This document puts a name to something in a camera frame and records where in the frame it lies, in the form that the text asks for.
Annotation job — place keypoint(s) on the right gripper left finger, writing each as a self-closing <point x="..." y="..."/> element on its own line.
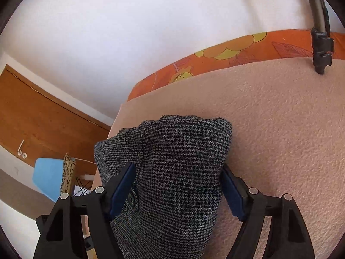
<point x="77" y="224"/>

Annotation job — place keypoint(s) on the grey houndstooth pants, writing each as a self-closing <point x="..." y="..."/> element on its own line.
<point x="172" y="206"/>

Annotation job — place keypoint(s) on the light blue chair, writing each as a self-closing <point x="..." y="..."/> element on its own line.
<point x="47" y="176"/>

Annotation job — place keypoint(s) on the leopard print cloth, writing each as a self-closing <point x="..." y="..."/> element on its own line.
<point x="68" y="175"/>

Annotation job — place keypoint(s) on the wooden door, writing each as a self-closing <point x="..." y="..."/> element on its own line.
<point x="42" y="126"/>

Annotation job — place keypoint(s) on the pink fleece blanket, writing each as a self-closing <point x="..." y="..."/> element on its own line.
<point x="287" y="132"/>

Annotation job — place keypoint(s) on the orange floral bed sheet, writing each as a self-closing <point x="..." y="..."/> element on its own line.
<point x="247" y="49"/>

